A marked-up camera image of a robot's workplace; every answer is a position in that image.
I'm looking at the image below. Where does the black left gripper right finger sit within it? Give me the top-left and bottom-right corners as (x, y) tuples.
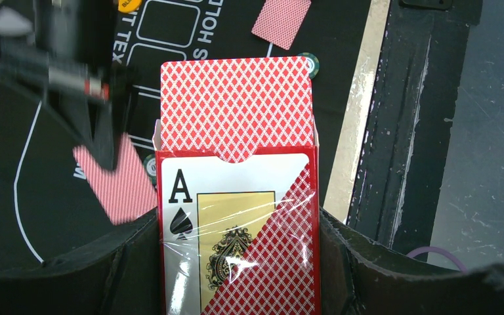
(320, 209), (504, 314)

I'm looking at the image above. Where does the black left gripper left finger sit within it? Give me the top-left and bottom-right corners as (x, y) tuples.
(0, 209), (163, 314)

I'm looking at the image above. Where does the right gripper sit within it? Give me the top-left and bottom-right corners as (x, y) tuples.
(0, 1), (133, 171)

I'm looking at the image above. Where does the single playing card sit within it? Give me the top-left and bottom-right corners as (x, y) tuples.
(73, 133), (158, 225)

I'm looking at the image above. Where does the yellow big blind button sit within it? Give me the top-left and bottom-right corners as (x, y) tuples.
(117, 0), (143, 13)

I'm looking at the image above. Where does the playing card deck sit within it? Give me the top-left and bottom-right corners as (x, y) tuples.
(156, 56), (321, 314)

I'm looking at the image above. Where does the single green poker chip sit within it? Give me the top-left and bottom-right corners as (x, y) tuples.
(143, 154), (157, 185)

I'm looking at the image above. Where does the black poker table mat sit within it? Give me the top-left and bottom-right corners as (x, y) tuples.
(0, 1), (370, 270)

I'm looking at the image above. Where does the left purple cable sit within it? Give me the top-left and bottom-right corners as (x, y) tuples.
(406, 246), (468, 272)

